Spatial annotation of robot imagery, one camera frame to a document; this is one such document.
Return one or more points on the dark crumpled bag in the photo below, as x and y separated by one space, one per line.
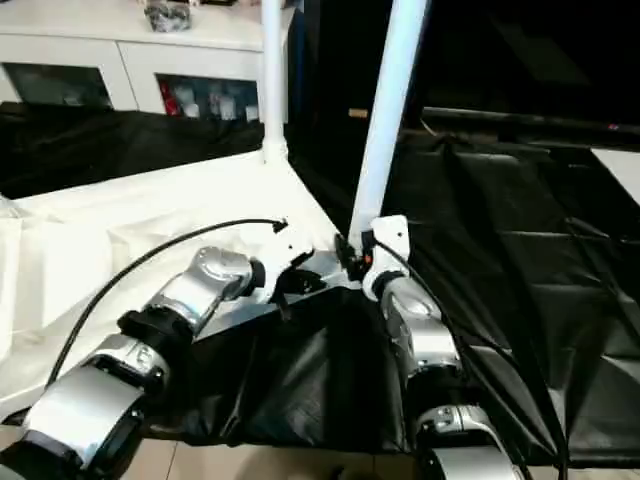
167 15

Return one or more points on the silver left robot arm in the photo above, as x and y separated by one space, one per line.
200 285

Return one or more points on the black long bar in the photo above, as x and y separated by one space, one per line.
525 120

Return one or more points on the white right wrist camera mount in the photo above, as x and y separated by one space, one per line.
392 235

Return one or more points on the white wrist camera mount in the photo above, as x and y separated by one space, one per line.
392 235
285 245

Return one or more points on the white flat board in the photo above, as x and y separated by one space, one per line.
622 170

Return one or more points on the blue upright panel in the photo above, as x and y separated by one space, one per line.
296 65

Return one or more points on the black plastic mat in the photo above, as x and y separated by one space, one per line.
500 225

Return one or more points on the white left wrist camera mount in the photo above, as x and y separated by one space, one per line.
285 245

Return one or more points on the black case with yellow label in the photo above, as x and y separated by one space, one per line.
345 60

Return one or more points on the white plastic table leg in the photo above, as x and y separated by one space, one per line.
274 75
390 125

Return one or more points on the white plastic table top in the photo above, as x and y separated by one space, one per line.
125 225

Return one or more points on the white cabinet with glass doors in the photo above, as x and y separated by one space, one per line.
125 55

